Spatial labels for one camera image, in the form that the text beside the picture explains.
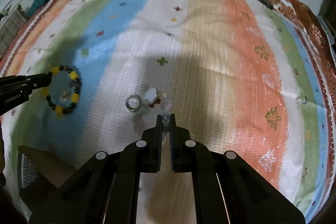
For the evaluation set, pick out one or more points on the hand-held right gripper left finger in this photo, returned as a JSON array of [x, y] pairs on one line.
[[158, 134]]

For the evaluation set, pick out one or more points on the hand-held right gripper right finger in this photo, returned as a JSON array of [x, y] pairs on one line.
[[172, 134]]

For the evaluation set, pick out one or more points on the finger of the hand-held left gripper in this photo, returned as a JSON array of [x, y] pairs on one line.
[[42, 80]]

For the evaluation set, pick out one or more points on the silver metal tin box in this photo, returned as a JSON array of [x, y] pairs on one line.
[[34, 174]]

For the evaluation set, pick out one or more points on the grey plaid pillow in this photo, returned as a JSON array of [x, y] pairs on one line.
[[10, 29]]

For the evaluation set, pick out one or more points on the striped pastel mat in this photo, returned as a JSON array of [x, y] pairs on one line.
[[210, 56]]

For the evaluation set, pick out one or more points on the small dark green charger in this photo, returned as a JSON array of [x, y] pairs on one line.
[[265, 3]]

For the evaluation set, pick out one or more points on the metal bed rail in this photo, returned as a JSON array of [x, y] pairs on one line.
[[325, 27]]

